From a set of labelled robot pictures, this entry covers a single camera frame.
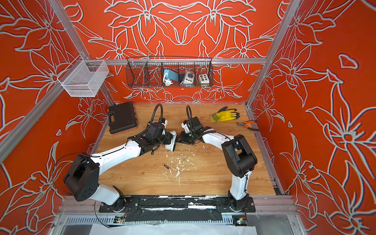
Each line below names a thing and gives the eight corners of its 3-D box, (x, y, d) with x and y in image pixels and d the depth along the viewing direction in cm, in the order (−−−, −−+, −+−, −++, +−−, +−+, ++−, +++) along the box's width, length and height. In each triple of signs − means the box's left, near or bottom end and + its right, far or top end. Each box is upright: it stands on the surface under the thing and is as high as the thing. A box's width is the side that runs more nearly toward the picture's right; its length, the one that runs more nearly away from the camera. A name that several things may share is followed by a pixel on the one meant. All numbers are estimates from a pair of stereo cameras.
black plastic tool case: (111, 136, 101) (108, 132, 97) (110, 110, 117) (107, 106, 113) (138, 128, 106) (136, 124, 102) (133, 104, 121) (132, 100, 117)
